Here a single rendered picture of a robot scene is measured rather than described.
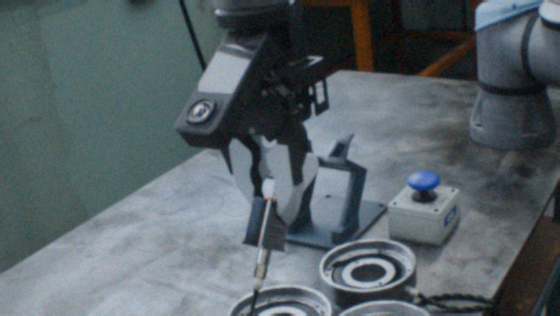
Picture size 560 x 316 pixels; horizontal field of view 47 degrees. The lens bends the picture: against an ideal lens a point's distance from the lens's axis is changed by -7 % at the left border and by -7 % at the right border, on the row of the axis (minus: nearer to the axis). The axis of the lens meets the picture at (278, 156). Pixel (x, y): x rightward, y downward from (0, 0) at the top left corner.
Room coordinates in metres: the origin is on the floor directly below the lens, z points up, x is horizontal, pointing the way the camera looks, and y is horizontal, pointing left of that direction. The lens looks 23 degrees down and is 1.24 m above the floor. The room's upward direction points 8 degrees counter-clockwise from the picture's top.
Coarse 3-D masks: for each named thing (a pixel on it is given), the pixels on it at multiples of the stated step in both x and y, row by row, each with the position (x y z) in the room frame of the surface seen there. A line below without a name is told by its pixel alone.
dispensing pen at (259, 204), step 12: (252, 204) 0.60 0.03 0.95; (264, 204) 0.59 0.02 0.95; (252, 216) 0.59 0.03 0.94; (252, 228) 0.58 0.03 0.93; (252, 240) 0.58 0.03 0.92; (264, 252) 0.58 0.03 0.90; (264, 264) 0.57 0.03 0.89; (264, 276) 0.57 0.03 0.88; (252, 300) 0.56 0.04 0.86; (252, 312) 0.56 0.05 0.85
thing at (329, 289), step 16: (368, 240) 0.68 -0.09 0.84; (384, 240) 0.67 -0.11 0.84; (336, 256) 0.67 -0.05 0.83; (400, 256) 0.65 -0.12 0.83; (320, 272) 0.63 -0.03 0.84; (352, 272) 0.64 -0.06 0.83; (368, 272) 0.65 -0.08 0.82; (384, 272) 0.64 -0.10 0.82; (416, 272) 0.62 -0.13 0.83; (336, 288) 0.59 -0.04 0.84; (352, 288) 0.59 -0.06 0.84; (384, 288) 0.58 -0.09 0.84; (400, 288) 0.58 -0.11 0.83; (336, 304) 0.60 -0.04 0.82; (352, 304) 0.58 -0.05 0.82
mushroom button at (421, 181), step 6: (414, 174) 0.76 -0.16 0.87; (420, 174) 0.76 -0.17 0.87; (426, 174) 0.76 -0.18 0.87; (432, 174) 0.76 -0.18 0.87; (408, 180) 0.76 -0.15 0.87; (414, 180) 0.75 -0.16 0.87; (420, 180) 0.74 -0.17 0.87; (426, 180) 0.74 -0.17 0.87; (432, 180) 0.74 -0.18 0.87; (438, 180) 0.75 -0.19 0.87; (408, 186) 0.75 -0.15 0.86; (414, 186) 0.74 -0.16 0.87; (420, 186) 0.74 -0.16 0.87; (426, 186) 0.74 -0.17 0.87; (432, 186) 0.74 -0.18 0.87; (420, 192) 0.75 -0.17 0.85; (426, 192) 0.75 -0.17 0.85
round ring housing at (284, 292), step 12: (264, 288) 0.61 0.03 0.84; (276, 288) 0.61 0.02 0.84; (288, 288) 0.61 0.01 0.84; (300, 288) 0.60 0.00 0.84; (240, 300) 0.59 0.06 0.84; (264, 300) 0.60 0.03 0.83; (300, 300) 0.59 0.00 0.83; (312, 300) 0.59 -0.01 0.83; (324, 300) 0.57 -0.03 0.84; (228, 312) 0.57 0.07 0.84; (240, 312) 0.59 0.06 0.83; (264, 312) 0.58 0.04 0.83; (276, 312) 0.58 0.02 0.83; (288, 312) 0.58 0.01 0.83; (300, 312) 0.57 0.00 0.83; (324, 312) 0.57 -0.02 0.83
